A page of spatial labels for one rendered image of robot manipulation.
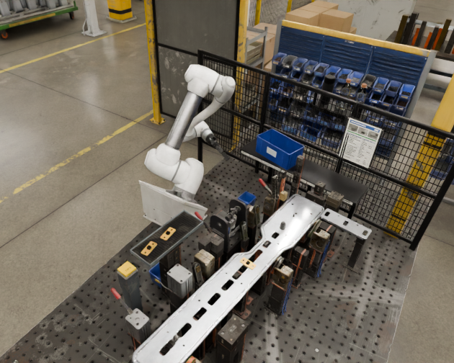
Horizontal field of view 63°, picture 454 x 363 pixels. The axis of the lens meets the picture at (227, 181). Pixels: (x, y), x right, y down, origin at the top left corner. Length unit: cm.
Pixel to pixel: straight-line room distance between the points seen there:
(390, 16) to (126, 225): 654
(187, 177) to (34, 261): 166
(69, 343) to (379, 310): 166
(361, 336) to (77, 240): 245
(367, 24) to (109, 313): 748
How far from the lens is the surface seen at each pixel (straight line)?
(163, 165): 242
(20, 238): 379
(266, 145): 260
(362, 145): 248
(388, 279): 253
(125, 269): 177
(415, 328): 331
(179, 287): 178
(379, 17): 845
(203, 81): 238
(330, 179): 256
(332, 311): 227
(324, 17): 644
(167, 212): 244
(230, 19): 397
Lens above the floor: 252
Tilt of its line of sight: 39 degrees down
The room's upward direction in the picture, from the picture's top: 3 degrees clockwise
